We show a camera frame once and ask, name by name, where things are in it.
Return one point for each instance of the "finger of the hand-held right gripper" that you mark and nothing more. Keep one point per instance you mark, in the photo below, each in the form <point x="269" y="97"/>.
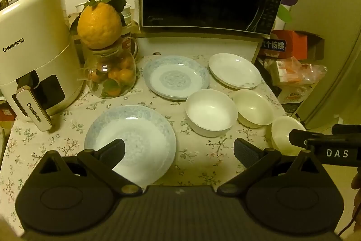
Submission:
<point x="347" y="132"/>
<point x="306" y="138"/>

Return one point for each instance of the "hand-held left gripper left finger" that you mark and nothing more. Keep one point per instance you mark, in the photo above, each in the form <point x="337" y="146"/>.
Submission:
<point x="112" y="151"/>

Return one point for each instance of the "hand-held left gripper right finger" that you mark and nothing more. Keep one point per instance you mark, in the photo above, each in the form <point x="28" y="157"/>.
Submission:
<point x="245" y="152"/>

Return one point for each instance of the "small cream bowl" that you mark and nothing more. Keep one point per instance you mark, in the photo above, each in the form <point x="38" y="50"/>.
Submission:
<point x="282" y="131"/>

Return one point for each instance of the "blue patterned deep plate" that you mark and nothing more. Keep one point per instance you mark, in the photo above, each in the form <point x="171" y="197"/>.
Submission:
<point x="141" y="139"/>

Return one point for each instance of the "large cream bowl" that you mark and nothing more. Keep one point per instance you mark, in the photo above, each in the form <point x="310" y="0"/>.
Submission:
<point x="252" y="108"/>

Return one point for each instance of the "white bowl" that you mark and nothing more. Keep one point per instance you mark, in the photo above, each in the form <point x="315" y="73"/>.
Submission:
<point x="210" y="112"/>

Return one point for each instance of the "white plate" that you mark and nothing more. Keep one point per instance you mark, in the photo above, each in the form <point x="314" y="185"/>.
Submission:
<point x="234" y="70"/>

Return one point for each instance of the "person's right hand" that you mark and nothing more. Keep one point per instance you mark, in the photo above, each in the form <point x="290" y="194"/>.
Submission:
<point x="357" y="201"/>

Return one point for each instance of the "orange and white snack packet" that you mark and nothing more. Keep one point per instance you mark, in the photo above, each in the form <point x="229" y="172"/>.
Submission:
<point x="292" y="98"/>

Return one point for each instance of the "floral tablecloth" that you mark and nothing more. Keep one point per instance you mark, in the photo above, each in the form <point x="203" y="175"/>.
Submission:
<point x="197" y="153"/>

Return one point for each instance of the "clear plastic snack bag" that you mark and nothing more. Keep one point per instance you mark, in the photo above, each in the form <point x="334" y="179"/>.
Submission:
<point x="296" y="71"/>

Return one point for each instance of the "pile of orange kumquats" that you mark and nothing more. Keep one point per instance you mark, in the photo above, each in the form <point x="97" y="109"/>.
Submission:
<point x="124" y="74"/>

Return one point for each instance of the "glass jar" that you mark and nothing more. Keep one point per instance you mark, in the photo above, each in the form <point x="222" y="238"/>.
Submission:
<point x="94" y="71"/>

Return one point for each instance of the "orange carton box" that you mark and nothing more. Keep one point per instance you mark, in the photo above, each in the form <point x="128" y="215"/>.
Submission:
<point x="293" y="40"/>

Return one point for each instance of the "yellow citrus fruit with leaves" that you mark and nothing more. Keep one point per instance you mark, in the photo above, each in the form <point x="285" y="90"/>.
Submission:
<point x="98" y="26"/>

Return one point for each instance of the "green sticker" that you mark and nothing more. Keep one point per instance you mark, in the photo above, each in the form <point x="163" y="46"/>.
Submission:
<point x="284" y="13"/>

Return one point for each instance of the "white air fryer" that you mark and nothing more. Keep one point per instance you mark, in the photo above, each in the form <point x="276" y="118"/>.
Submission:
<point x="36" y="46"/>

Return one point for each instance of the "cream refrigerator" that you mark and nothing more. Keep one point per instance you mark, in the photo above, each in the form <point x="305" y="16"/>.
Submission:
<point x="324" y="3"/>

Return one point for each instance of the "stack of white containers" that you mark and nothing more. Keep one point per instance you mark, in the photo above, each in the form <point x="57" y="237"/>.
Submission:
<point x="127" y="15"/>

